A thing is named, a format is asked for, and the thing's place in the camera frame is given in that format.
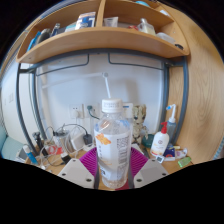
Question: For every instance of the steel tumbler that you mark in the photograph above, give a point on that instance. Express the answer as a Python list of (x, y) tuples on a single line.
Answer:
[(60, 138)]

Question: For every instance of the white wall outlet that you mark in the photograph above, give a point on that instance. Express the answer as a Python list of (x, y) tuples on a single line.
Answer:
[(76, 111), (94, 107)]

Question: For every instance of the small white square clock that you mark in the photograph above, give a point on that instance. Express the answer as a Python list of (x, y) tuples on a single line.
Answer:
[(160, 159)]

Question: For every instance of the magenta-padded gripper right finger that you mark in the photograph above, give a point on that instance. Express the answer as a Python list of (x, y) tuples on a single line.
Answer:
[(150, 173)]

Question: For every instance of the black plug adapter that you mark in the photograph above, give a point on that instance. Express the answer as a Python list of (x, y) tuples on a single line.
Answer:
[(88, 138)]

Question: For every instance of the black cube charger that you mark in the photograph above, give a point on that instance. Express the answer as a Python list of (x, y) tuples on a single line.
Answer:
[(66, 157)]

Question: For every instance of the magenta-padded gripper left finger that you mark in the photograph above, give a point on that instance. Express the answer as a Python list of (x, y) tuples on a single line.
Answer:
[(76, 173)]

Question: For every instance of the red white packet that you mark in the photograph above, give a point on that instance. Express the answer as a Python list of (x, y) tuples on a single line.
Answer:
[(55, 150)]

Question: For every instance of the flat white packet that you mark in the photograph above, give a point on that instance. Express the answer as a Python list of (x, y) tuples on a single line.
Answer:
[(181, 153)]

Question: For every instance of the white desk lamp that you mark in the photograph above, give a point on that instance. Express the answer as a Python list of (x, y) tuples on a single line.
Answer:
[(107, 86)]

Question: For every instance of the black electric shaver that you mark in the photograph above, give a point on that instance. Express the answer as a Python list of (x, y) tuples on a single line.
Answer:
[(38, 140)]

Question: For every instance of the wooden side panel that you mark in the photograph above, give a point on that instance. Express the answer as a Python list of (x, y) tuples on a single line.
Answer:
[(203, 93)]

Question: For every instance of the wooden shelf unit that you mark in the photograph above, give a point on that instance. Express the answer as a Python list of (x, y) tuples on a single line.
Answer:
[(100, 38)]

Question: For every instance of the grey metal bed frame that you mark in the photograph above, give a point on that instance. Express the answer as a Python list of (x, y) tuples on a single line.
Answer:
[(18, 100)]

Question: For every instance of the brown tree-like figurine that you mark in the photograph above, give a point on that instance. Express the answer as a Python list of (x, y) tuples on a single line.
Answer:
[(139, 121)]

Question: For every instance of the clear plastic water bottle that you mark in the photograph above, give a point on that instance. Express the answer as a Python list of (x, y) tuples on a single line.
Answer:
[(112, 146)]

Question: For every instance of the white red-pump lotion bottle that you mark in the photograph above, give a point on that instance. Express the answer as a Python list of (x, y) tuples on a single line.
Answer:
[(160, 143)]

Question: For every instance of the dark green jar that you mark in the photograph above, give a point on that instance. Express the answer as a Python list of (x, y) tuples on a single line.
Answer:
[(148, 140)]

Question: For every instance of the white charger block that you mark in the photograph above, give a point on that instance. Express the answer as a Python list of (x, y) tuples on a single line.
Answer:
[(77, 141)]

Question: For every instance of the clear spray bottle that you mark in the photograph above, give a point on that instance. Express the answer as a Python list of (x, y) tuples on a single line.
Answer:
[(171, 125)]

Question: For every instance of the blue white-capped canister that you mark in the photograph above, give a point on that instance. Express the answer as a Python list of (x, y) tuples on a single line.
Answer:
[(30, 155)]

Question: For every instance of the small blue red box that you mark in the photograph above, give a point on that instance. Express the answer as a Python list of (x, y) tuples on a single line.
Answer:
[(169, 154)]

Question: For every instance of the small green packet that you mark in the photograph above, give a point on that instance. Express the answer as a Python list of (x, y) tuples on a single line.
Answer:
[(185, 162)]

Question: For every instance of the white blue-labelled box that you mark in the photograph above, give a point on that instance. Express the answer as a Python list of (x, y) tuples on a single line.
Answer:
[(128, 109)]

